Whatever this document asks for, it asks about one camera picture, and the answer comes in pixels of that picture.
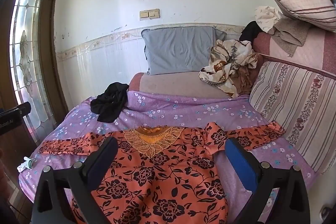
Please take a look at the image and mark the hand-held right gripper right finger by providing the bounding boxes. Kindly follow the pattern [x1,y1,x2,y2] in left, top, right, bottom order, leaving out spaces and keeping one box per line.
[224,137,311,224]

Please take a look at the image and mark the brown towel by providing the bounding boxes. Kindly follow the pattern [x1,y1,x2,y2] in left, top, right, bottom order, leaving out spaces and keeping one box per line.
[268,18,313,57]

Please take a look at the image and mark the stained glass wooden door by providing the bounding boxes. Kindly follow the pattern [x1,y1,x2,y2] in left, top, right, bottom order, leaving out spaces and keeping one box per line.
[0,0,69,216]

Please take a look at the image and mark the small white green cloth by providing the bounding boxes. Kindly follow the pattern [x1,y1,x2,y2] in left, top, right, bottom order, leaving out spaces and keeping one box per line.
[17,156,34,172]

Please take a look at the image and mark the striped floral cushion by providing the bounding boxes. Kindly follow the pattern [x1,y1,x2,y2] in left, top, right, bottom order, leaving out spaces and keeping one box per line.
[249,61,336,174]

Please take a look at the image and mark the white printed cloth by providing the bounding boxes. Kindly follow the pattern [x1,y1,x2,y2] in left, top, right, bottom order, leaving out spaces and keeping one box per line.
[254,6,282,33]

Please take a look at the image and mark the orange black floral shirt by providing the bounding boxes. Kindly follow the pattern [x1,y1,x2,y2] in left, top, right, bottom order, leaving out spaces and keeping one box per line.
[39,122,285,224]

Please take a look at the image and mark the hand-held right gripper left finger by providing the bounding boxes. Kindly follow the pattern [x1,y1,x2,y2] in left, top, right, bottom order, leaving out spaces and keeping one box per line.
[31,136,119,224]

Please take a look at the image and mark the beige light switch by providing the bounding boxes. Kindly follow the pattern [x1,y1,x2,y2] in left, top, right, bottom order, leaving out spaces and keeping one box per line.
[139,8,160,20]

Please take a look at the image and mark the purple floral bedsheet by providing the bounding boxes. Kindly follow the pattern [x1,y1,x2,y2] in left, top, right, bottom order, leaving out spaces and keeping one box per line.
[18,90,317,224]

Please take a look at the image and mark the grey pillow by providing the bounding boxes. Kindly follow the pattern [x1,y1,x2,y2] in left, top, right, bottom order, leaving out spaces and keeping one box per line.
[141,26,227,76]

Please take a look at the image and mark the cream brown floral blanket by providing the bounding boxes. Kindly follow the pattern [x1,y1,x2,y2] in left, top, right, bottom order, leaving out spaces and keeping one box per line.
[198,39,259,98]

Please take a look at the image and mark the black cloth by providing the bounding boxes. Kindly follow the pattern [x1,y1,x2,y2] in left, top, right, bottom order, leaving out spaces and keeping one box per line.
[90,82,130,124]

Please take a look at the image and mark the black garment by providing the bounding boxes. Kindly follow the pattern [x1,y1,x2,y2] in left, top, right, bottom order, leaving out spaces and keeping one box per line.
[239,21,263,43]

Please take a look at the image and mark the pink sofa bed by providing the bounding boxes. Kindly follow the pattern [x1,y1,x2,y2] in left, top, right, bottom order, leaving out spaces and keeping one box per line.
[129,26,336,104]

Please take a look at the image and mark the pink striped pillow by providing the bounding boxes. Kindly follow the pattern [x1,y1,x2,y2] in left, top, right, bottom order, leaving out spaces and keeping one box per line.
[270,0,336,32]

